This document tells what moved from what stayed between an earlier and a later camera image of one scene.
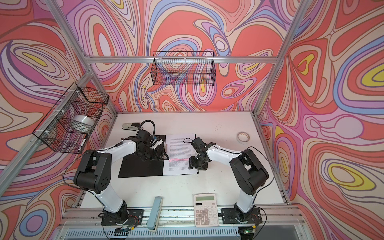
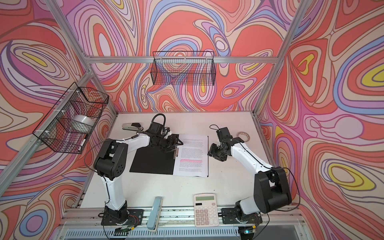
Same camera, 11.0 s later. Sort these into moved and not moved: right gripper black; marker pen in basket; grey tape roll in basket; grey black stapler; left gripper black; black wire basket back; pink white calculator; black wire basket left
Moved: right gripper black; left gripper black
Not moved: black wire basket left; marker pen in basket; pink white calculator; grey tape roll in basket; grey black stapler; black wire basket back
